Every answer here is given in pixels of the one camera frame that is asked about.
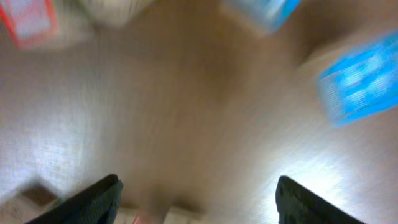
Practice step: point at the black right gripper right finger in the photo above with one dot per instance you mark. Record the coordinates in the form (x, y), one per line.
(298, 205)

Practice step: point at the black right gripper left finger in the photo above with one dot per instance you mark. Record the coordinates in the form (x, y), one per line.
(97, 204)

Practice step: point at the red bordered wooden block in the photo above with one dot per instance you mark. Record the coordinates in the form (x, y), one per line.
(16, 211)

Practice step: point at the blue H wooden block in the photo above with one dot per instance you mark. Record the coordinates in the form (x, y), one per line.
(362, 82)

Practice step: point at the red I wooden block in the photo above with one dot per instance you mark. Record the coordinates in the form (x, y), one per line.
(144, 217)

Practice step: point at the yellow bordered wooden block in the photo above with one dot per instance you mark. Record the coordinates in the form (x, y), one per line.
(177, 215)

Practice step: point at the green bordered wooden block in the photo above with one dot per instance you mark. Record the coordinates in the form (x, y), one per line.
(114, 13)

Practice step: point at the blue L wooden block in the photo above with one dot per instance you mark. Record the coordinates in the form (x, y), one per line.
(262, 17)

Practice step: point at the red 9 wooden block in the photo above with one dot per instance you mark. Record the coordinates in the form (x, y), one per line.
(29, 22)

